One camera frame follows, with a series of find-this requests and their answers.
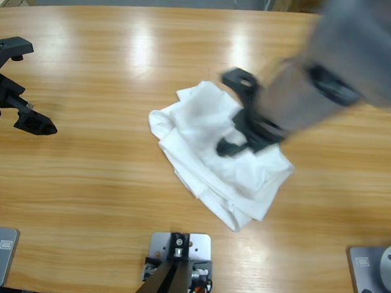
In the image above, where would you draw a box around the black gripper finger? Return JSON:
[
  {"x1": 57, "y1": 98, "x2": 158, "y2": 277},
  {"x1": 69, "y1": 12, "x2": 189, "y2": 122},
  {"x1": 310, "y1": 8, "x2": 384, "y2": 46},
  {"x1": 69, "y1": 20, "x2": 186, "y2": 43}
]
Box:
[
  {"x1": 214, "y1": 136, "x2": 253, "y2": 159},
  {"x1": 12, "y1": 110, "x2": 59, "y2": 138},
  {"x1": 18, "y1": 106, "x2": 60, "y2": 133}
]

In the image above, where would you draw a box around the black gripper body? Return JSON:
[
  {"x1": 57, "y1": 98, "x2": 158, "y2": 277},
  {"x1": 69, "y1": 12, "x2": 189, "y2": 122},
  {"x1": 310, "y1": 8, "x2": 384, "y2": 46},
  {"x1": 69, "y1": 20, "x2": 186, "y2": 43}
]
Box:
[
  {"x1": 0, "y1": 70, "x2": 33, "y2": 132},
  {"x1": 229, "y1": 98, "x2": 289, "y2": 156}
]

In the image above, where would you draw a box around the white t-shirt with small print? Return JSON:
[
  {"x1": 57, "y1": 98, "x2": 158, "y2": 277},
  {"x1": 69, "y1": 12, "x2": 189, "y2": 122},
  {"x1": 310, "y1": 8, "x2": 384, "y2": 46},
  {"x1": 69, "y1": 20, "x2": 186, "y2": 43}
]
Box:
[{"x1": 141, "y1": 77, "x2": 300, "y2": 235}]

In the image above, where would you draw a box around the white mounting block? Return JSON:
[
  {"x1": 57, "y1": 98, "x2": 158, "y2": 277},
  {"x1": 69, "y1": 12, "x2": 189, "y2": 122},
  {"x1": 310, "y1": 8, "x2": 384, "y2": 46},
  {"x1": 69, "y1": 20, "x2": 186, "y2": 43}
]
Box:
[{"x1": 146, "y1": 229, "x2": 215, "y2": 293}]

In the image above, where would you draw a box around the brown cardboard box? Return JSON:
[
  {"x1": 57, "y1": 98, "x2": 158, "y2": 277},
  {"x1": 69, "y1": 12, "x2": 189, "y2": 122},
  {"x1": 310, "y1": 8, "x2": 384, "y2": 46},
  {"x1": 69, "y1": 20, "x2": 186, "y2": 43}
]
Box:
[{"x1": 271, "y1": 0, "x2": 328, "y2": 15}]

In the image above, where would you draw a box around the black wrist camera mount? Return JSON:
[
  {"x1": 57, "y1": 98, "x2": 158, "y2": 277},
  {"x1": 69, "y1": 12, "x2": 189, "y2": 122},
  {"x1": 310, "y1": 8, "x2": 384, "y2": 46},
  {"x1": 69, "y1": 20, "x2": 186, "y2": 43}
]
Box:
[
  {"x1": 219, "y1": 66, "x2": 265, "y2": 107},
  {"x1": 0, "y1": 35, "x2": 36, "y2": 76}
]

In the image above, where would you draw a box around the red cable bundle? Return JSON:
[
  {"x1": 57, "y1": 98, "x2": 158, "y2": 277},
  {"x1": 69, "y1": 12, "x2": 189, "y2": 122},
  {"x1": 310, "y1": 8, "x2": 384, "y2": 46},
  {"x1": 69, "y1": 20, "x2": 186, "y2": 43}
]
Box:
[{"x1": 187, "y1": 279, "x2": 214, "y2": 293}]

